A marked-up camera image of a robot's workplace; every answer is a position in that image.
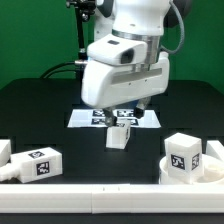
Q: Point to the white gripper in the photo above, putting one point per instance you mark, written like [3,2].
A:
[105,86]

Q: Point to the paper sheet with tags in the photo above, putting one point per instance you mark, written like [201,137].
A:
[96,118]

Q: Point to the white U-shaped obstacle fence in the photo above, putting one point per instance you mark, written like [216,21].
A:
[34,197]

